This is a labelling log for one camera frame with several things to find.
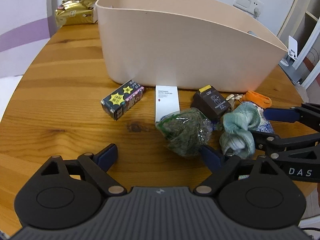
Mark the white shelf frame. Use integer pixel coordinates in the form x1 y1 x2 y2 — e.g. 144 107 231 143
291 22 320 90

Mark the dark box with yellow stars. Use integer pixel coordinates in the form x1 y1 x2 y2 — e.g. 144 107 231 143
100 80 145 120

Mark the beige plastic storage basket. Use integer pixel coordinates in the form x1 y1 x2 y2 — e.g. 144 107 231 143
96 0 287 92

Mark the white wall socket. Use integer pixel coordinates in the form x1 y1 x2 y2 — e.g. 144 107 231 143
233 0 264 20

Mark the blue white tissue pack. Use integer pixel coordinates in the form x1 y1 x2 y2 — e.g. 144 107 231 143
241 101 274 133

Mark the white phone stand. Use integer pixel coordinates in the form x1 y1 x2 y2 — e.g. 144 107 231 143
279 36 298 67

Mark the orange fabric item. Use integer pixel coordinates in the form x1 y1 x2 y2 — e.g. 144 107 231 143
240 90 272 109

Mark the white rectangular box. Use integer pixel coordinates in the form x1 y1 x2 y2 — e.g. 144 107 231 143
155 85 180 123

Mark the black box with yellow tab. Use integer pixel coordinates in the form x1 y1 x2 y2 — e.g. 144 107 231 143
191 85 231 121

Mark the teal cloth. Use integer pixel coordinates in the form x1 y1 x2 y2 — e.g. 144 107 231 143
219 103 261 159

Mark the green dried herb bag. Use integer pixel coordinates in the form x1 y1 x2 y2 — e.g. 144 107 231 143
156 108 214 158

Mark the white bed sheet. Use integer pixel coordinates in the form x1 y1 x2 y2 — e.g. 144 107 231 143
0 75 23 121

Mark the gold tissue pack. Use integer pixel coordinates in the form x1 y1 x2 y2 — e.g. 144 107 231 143
55 0 97 27

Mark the purple white headboard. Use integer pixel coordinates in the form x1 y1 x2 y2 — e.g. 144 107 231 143
1 0 56 77

